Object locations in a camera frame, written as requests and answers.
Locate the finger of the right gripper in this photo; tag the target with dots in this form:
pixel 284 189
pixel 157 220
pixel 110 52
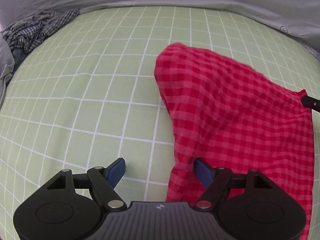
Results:
pixel 311 103

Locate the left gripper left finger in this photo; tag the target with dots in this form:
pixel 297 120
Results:
pixel 103 181

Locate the red checkered garment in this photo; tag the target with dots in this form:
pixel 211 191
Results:
pixel 226 113

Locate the grey plaid shirt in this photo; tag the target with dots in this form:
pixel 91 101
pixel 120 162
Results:
pixel 29 33

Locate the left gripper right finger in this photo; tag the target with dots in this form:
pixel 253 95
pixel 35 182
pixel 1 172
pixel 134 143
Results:
pixel 216 183

